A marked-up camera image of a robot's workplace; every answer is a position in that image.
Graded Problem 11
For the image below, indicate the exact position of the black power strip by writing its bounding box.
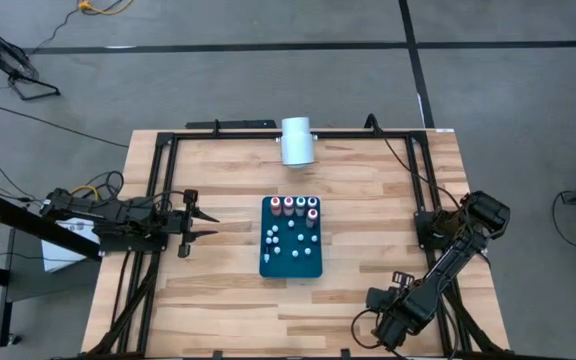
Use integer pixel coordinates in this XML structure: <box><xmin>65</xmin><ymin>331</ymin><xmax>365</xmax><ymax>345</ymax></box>
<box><xmin>185</xmin><ymin>119</ymin><xmax>278</xmax><ymax>131</ymax></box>

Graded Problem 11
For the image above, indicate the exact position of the black cart frame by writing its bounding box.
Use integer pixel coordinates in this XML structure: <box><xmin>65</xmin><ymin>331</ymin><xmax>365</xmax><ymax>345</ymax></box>
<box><xmin>0</xmin><ymin>189</ymin><xmax>103</xmax><ymax>349</ymax></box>

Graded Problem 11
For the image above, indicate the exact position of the yellow cable loop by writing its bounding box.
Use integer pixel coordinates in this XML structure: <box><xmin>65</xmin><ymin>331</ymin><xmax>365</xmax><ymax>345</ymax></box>
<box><xmin>70</xmin><ymin>184</ymin><xmax>100</xmax><ymax>201</ymax></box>

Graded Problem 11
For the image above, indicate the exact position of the yellow cable with plug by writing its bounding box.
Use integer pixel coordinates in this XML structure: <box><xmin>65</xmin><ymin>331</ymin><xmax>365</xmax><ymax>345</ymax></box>
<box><xmin>76</xmin><ymin>0</ymin><xmax>137</xmax><ymax>16</ymax></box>

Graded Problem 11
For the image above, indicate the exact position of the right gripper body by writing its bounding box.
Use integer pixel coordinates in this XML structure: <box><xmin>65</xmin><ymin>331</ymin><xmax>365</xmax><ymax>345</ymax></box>
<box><xmin>365</xmin><ymin>271</ymin><xmax>422</xmax><ymax>352</ymax></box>

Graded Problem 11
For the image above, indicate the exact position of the long thin black cable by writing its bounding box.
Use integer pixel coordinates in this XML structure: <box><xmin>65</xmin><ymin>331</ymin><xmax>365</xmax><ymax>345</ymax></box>
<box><xmin>0</xmin><ymin>106</ymin><xmax>129</xmax><ymax>149</ymax></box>

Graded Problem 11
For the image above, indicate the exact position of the black power cable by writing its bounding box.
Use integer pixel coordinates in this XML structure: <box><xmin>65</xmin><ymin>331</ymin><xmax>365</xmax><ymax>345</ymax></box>
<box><xmin>364</xmin><ymin>113</ymin><xmax>464</xmax><ymax>214</ymax></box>

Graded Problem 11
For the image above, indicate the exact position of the white cylinder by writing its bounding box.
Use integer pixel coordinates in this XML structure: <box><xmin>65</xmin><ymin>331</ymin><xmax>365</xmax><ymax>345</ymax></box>
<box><xmin>279</xmin><ymin>116</ymin><xmax>317</xmax><ymax>168</ymax></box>

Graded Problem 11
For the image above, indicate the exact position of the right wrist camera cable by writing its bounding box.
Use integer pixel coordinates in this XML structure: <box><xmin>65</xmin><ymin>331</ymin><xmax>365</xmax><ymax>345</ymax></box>
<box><xmin>350</xmin><ymin>307</ymin><xmax>387</xmax><ymax>351</ymax></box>

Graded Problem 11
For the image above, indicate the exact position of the white paper box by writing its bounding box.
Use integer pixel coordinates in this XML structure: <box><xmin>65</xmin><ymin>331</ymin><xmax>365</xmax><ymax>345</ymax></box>
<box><xmin>41</xmin><ymin>219</ymin><xmax>102</xmax><ymax>274</ymax></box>

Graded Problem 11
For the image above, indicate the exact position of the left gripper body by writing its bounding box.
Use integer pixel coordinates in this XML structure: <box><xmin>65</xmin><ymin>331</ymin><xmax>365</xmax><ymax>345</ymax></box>
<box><xmin>165</xmin><ymin>188</ymin><xmax>200</xmax><ymax>259</ymax></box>

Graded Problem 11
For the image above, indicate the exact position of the blue plastic bin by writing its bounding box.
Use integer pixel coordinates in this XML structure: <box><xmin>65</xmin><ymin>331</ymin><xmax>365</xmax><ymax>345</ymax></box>
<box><xmin>259</xmin><ymin>195</ymin><xmax>324</xmax><ymax>280</ymax></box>

